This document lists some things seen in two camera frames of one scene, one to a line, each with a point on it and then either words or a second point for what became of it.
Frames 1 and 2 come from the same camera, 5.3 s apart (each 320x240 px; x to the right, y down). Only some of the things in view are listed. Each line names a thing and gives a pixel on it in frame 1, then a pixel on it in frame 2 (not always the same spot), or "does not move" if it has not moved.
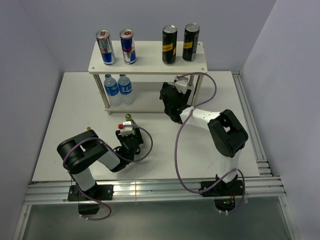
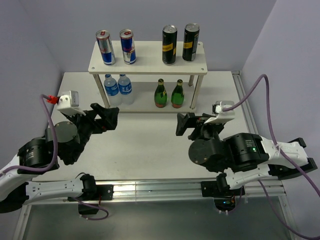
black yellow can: x=190 y=39 does not move
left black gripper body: x=123 y=138 to x=88 y=124
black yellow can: x=169 y=42 does not move
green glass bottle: x=128 y=118 to x=160 y=97
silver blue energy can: x=127 y=38 does not move
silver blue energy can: x=103 y=38 does not move
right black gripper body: x=180 y=95 to x=206 y=130
